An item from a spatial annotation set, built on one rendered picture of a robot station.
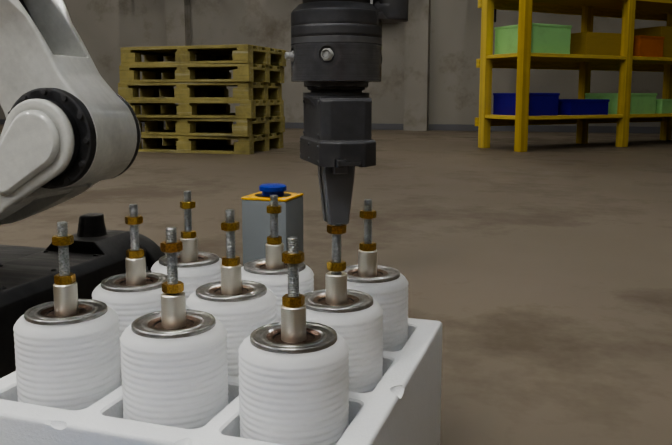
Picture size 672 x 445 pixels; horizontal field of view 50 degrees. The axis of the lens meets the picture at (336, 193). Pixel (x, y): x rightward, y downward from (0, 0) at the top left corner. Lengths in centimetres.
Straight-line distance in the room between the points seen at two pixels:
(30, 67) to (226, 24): 932
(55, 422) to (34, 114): 49
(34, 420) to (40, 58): 57
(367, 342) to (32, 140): 57
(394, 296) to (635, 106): 629
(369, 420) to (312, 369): 8
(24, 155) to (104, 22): 1030
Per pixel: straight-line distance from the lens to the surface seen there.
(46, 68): 111
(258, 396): 62
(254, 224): 105
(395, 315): 84
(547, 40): 631
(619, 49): 692
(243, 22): 1030
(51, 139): 105
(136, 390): 68
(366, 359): 73
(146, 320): 70
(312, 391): 61
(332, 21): 68
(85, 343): 72
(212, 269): 92
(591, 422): 114
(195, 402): 67
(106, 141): 109
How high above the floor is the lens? 46
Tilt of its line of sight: 8 degrees down
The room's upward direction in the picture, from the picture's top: straight up
